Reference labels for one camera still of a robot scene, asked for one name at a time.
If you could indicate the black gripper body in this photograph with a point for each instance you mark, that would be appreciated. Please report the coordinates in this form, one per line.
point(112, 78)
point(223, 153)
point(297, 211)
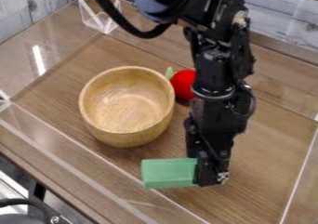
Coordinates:
point(214, 123)

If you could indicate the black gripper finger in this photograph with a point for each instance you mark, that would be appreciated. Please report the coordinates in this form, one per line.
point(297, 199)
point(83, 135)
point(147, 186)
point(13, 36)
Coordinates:
point(211, 169)

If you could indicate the green rectangular block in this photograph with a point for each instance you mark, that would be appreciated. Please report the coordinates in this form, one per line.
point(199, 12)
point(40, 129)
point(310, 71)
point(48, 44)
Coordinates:
point(167, 173)

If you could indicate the wooden bowl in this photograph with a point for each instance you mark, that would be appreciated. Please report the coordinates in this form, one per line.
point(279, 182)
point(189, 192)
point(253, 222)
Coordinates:
point(126, 106)

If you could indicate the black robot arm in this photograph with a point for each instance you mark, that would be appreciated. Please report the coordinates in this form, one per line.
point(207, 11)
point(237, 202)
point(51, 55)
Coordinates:
point(217, 30)

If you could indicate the red toy strawberry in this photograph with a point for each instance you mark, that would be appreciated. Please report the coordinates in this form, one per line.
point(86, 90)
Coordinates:
point(182, 80)

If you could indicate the clear acrylic tray wall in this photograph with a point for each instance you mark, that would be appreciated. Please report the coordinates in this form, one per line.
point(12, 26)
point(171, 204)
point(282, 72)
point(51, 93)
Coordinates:
point(88, 182)

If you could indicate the black metal table frame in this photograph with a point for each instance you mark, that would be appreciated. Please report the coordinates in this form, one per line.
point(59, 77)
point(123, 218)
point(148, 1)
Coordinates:
point(27, 202)

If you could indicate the clear acrylic corner bracket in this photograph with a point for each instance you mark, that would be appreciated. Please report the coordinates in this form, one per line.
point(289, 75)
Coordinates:
point(98, 21)

